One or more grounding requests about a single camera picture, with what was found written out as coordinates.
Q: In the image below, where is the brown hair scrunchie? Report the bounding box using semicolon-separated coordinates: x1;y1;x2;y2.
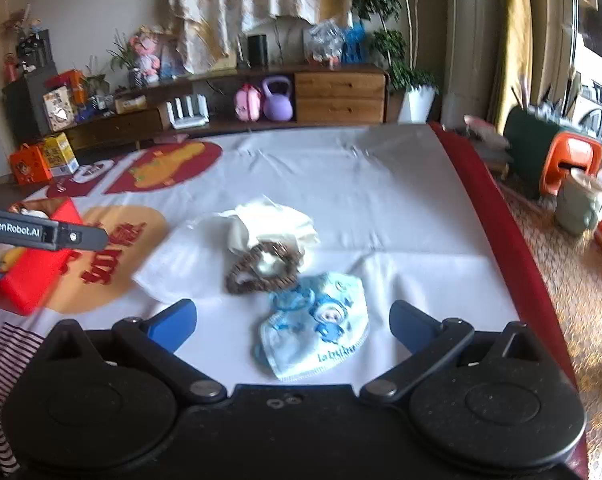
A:
225;240;302;295

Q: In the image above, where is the blue cartoon face mask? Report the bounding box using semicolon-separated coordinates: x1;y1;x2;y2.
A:
255;272;369;382

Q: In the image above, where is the cream white cloth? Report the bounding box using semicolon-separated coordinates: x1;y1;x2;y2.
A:
220;196;321;254

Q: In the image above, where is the red gold metal tin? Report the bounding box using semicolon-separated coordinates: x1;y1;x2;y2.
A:
0;197;83;316

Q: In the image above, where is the orange gift box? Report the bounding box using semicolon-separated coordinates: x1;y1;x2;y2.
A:
8;144;52;185

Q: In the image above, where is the yellow carton box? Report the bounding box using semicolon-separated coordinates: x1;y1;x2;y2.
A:
40;132;78;178

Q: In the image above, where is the clear plastic bag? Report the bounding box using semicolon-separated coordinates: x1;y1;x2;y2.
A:
133;214;235;304

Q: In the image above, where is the snack box on cabinet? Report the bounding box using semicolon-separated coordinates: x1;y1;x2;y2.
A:
44;86;75;132

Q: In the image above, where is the white red printed tablecloth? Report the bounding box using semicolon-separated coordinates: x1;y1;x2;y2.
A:
0;121;578;391

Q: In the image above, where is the white wifi router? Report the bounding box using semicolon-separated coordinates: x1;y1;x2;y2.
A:
165;94;210;130

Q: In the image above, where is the green ceramic mug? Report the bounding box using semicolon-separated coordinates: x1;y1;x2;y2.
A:
555;168;602;236

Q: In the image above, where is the pink plush doll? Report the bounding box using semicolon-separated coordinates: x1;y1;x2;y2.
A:
130;27;161;86

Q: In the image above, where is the orange plastic stool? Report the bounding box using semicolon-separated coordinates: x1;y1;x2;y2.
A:
539;131;602;195

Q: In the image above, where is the purple kettlebell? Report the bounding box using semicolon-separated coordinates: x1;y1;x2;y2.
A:
262;76;293;122

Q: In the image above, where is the wooden tv cabinet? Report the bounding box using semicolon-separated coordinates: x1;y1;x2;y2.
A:
66;64;389;152

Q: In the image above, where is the black speaker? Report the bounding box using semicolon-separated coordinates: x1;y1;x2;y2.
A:
247;35;269;68

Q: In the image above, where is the yellow curtain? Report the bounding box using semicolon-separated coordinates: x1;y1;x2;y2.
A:
489;0;533;133

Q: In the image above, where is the potted green tree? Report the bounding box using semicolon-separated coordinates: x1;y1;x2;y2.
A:
352;0;438;124

